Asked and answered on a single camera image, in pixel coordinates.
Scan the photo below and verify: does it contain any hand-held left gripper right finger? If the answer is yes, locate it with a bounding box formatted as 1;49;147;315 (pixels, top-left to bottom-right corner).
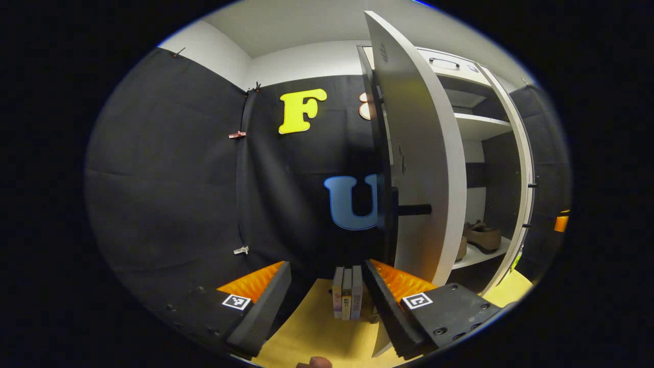
363;258;505;361

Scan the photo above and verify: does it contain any standing book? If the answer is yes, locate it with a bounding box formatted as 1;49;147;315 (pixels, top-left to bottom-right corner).
341;267;354;321
351;265;364;320
332;266;344;320

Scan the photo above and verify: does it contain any white cabinet drawer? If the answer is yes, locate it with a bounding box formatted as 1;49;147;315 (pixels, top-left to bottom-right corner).
373;45;484;83

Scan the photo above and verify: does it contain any black door handle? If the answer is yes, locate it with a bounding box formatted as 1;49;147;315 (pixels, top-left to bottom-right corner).
524;182;539;228

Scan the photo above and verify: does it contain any white shoe cabinet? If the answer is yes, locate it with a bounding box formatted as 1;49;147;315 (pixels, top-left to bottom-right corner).
370;45;532;297

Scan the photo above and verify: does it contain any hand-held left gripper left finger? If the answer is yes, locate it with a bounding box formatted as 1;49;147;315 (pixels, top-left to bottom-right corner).
163;261;292;358

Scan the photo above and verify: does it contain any white shoe cabinet door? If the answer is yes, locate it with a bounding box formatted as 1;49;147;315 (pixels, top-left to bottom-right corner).
475;61;538;298
357;10;469;358

